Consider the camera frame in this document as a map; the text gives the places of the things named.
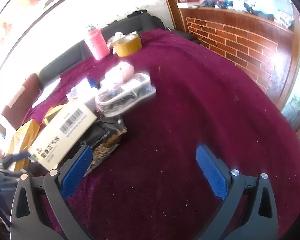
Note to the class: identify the dark grey sofa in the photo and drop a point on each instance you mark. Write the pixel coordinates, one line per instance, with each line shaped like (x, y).
(65, 60)

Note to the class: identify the pink ribbed cup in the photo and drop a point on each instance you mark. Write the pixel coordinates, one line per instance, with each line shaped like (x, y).
(97, 45)

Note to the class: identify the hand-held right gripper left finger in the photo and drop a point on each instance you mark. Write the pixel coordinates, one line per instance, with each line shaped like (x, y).
(75, 170)

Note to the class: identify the maroon blanket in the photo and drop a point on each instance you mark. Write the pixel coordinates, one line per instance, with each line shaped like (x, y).
(177, 105)

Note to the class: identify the black bag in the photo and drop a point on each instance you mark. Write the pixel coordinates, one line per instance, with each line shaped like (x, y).
(137, 13)

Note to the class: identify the brick pattern wooden counter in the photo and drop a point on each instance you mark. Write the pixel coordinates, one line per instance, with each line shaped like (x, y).
(240, 42)

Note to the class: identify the framed floral wall painting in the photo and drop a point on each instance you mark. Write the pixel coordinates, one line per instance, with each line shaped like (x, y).
(27, 10)

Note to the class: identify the white paper sheet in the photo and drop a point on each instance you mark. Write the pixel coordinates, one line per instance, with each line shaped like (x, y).
(47, 90)

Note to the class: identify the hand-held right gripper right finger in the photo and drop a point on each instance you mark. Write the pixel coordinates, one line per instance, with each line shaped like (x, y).
(212, 170)

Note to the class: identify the white barcode medicine box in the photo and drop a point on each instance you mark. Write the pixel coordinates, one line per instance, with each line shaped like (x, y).
(62, 132)

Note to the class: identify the dark red chair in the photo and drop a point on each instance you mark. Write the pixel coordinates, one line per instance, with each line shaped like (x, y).
(22, 97)

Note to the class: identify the clear plastic container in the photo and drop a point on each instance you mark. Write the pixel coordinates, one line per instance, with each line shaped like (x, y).
(125, 97)

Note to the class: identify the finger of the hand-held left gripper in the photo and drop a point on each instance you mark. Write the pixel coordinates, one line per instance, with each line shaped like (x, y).
(18, 156)

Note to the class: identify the black gold printed packet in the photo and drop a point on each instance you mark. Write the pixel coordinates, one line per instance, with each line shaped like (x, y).
(105, 140)

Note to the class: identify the yellow cardboard box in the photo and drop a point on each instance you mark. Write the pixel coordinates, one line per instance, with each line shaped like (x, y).
(25, 137)

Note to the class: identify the dark bag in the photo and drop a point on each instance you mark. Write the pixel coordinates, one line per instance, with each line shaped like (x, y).
(218, 1)

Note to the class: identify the white plastic bag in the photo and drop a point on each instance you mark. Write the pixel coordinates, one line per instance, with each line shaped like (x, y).
(117, 37)

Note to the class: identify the pink plush pouch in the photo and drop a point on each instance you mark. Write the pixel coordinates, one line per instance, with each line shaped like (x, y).
(122, 71)

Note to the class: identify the yellow tape roll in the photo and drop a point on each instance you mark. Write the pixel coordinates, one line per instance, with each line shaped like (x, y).
(127, 47)

